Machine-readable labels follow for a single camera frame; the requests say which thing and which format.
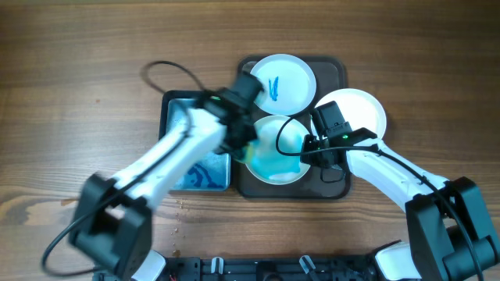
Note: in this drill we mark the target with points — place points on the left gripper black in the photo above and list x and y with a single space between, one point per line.
251 136

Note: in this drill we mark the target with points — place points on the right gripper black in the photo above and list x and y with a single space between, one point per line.
310 142

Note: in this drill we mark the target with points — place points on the white plate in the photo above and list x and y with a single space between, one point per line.
289 84
359 108
266 163

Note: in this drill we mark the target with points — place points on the green yellow sponge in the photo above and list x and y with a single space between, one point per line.
245 154

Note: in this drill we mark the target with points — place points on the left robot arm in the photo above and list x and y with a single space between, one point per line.
113 220

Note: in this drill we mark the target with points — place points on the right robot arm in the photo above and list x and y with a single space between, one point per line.
451 235

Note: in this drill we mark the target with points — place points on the dark brown serving tray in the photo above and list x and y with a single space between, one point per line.
328 185

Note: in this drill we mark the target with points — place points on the black water basin tray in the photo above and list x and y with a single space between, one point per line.
211 173

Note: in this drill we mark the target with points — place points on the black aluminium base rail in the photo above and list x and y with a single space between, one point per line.
338 268

